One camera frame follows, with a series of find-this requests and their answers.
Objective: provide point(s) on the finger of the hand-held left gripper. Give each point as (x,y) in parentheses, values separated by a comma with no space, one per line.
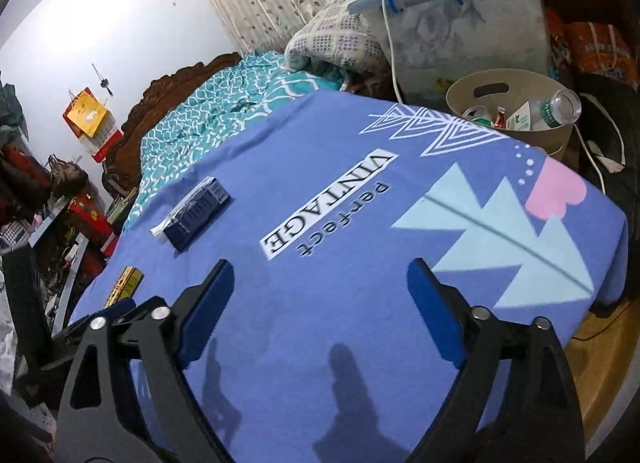
(122,307)

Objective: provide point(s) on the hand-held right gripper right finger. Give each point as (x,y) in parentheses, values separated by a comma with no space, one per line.
(435,313)

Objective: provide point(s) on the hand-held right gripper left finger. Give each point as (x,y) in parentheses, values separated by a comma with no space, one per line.
(210,313)

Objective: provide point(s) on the yellow brown seasoning box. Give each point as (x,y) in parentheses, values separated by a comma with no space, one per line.
(125,285)

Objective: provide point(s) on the small dark blue box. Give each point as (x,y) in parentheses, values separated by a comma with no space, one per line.
(197,210)

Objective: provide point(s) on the beige plastic bin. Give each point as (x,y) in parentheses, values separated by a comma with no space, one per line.
(525,140)

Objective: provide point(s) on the red white snack wrapper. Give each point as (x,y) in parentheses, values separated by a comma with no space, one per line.
(500,118)

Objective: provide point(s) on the green white foil packet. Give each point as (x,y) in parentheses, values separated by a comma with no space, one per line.
(520,118)

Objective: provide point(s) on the clear plastic bottle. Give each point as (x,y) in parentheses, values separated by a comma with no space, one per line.
(560,108)

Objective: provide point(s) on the red gift box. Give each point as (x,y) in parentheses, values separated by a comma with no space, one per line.
(90,218)

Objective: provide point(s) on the dark red cloth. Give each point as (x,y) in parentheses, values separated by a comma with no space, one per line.
(20,178)

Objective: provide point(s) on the brown handbag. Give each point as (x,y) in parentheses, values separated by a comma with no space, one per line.
(67,175)

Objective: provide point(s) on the blue printed blanket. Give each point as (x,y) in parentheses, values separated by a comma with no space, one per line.
(325,193)

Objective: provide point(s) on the yellow red hanging bag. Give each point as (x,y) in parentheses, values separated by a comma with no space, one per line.
(87,115)

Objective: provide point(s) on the teal patterned quilt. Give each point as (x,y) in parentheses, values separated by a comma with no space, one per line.
(210,108)

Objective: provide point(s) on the carved wooden headboard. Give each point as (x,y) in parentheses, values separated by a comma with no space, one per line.
(165,88)

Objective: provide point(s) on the black bag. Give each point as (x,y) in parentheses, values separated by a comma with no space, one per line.
(605,108)

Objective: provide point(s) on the grey checked quilt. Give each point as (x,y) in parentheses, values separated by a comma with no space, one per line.
(335,43)

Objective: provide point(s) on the orange plastic bag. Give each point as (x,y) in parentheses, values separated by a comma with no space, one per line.
(595,48)

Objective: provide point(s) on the dark wall hanger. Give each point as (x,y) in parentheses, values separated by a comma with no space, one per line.
(103,79)

